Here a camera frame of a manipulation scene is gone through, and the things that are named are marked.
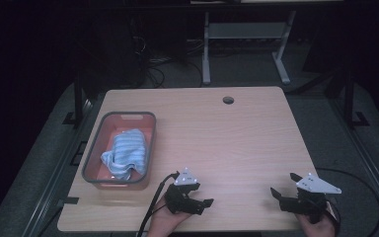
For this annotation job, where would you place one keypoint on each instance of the person's right hand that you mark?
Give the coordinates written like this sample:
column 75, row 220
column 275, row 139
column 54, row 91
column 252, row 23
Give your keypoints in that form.
column 319, row 228

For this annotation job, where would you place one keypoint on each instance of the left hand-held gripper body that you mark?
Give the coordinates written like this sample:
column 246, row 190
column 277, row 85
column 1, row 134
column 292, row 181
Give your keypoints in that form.
column 181, row 194

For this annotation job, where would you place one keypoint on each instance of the blue striped towel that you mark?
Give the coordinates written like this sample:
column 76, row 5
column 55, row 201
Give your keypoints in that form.
column 125, row 154

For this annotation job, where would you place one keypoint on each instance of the person's left hand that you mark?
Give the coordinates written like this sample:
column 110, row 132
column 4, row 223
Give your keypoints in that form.
column 166, row 223

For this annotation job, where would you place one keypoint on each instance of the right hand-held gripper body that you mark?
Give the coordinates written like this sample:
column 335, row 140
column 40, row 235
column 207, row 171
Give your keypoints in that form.
column 309, row 197

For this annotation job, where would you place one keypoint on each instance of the black tape strip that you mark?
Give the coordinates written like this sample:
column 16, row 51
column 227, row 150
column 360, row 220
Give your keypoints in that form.
column 69, row 200

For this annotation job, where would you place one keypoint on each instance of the pink plastic basket grey rim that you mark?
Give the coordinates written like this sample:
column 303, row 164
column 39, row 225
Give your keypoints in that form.
column 97, row 154

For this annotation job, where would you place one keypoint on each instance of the black stand post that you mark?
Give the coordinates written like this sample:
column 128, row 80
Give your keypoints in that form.
column 349, row 98
column 78, row 98

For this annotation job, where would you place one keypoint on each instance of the grey metal desk frame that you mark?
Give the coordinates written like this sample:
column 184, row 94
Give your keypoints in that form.
column 248, row 31

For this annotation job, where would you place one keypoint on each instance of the aluminium floor rail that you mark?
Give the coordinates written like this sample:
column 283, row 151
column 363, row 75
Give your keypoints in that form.
column 368, row 158
column 51, row 184

